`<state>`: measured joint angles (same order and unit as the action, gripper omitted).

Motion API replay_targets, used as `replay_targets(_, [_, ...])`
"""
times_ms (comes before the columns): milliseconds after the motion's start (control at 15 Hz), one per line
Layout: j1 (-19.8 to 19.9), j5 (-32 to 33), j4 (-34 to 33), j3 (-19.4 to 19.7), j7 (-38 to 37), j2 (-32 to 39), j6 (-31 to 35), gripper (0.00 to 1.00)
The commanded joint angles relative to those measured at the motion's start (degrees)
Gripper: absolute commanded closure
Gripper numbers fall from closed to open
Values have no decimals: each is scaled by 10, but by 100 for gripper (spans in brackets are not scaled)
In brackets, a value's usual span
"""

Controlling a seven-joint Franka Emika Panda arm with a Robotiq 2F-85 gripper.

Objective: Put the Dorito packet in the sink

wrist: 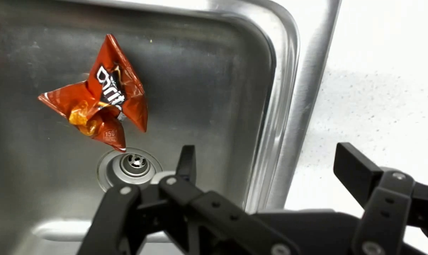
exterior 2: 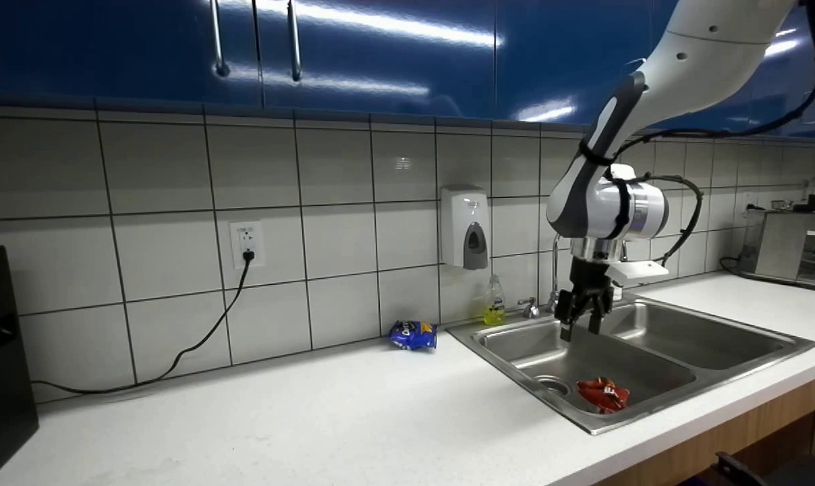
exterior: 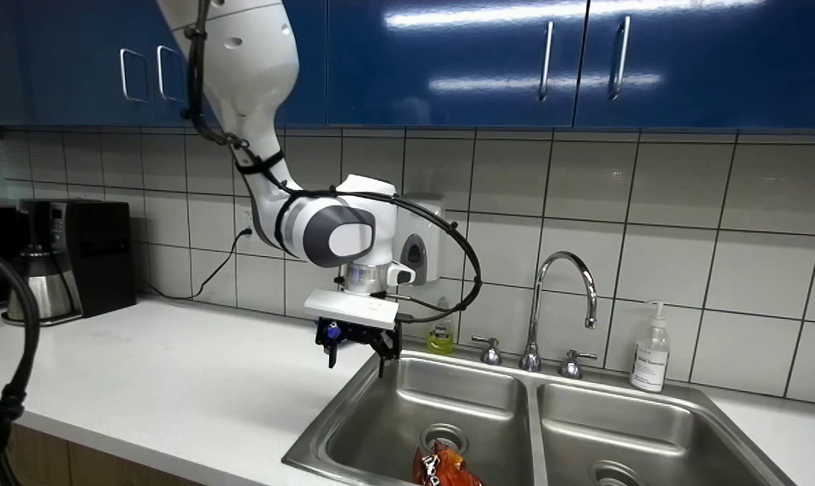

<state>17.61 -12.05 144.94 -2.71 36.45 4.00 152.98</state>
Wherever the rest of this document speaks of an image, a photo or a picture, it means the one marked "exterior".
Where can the steel coffee carafe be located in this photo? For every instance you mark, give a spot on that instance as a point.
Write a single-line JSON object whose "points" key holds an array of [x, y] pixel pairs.
{"points": [[46, 288]]}

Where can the clear pump soap bottle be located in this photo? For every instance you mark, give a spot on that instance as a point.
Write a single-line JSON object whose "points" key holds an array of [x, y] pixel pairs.
{"points": [[651, 356]]}

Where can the chrome gooseneck faucet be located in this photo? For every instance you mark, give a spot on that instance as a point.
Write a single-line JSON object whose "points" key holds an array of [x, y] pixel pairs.
{"points": [[536, 306]]}

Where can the red Doritos chip packet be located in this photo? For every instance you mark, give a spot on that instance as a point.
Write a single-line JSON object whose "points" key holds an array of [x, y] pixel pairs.
{"points": [[447, 465]]}

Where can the blue cabinet door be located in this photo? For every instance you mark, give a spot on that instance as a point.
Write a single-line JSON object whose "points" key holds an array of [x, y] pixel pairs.
{"points": [[58, 64], [168, 103], [451, 64], [721, 64]]}

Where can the black coffee maker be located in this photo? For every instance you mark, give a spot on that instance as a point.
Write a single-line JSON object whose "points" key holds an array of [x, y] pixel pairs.
{"points": [[99, 257]]}

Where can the stainless steel double sink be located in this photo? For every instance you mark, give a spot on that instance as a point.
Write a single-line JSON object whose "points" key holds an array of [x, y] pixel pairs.
{"points": [[516, 406]]}

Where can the white wall soap dispenser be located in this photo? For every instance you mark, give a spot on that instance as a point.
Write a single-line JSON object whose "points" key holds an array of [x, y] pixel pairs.
{"points": [[423, 246]]}

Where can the wooden base cabinet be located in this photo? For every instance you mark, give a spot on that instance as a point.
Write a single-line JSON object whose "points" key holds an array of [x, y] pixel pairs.
{"points": [[93, 462]]}

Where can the white wall outlet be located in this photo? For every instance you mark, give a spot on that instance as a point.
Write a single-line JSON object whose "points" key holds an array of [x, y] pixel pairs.
{"points": [[243, 226]]}

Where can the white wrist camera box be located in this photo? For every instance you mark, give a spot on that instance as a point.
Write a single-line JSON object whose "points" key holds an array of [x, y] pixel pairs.
{"points": [[351, 310]]}

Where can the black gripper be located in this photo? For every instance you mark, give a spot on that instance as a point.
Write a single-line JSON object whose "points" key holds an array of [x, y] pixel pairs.
{"points": [[363, 330]]}

